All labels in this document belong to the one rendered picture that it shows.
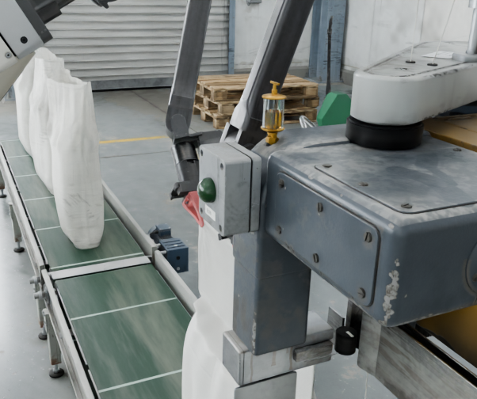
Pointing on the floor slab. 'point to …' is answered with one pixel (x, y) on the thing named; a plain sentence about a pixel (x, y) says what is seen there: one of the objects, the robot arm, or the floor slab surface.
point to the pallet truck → (329, 116)
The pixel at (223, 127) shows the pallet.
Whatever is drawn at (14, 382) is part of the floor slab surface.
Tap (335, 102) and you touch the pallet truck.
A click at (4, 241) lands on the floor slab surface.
